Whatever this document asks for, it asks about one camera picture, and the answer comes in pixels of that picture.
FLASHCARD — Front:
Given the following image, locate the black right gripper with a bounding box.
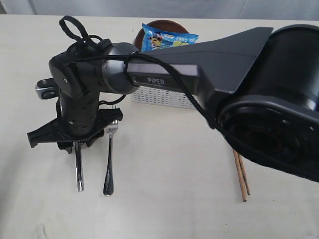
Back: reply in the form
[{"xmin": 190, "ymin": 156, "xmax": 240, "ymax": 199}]
[{"xmin": 27, "ymin": 91, "xmax": 123, "ymax": 154}]

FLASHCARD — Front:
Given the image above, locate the silver table knife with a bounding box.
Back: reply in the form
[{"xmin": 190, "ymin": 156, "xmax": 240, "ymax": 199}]
[{"xmin": 74, "ymin": 141, "xmax": 84, "ymax": 192}]

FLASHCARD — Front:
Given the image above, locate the silver metal fork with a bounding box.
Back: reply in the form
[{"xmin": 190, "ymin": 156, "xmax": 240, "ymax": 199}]
[{"xmin": 103, "ymin": 120, "xmax": 118, "ymax": 196}]

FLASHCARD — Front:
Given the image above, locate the blue chips snack bag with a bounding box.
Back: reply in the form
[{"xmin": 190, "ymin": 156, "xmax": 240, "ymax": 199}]
[{"xmin": 141, "ymin": 23, "xmax": 199, "ymax": 51}]

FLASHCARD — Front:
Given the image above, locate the wooden chopstick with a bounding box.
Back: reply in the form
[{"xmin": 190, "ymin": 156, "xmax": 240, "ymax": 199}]
[
  {"xmin": 233, "ymin": 150, "xmax": 247, "ymax": 202},
  {"xmin": 238, "ymin": 154, "xmax": 250, "ymax": 195}
]

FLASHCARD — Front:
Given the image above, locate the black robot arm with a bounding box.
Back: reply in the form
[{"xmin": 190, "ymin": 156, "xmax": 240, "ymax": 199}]
[{"xmin": 27, "ymin": 24, "xmax": 319, "ymax": 182}]

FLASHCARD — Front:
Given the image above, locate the white plastic perforated basket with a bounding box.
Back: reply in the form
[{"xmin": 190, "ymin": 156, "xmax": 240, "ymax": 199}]
[{"xmin": 131, "ymin": 87, "xmax": 194, "ymax": 109}]

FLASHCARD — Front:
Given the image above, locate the brown round plate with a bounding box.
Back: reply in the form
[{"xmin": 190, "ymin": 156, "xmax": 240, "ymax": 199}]
[{"xmin": 134, "ymin": 19, "xmax": 188, "ymax": 50}]

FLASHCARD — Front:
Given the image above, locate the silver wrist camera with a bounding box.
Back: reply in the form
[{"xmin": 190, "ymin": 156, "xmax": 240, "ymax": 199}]
[{"xmin": 34, "ymin": 78, "xmax": 58, "ymax": 100}]

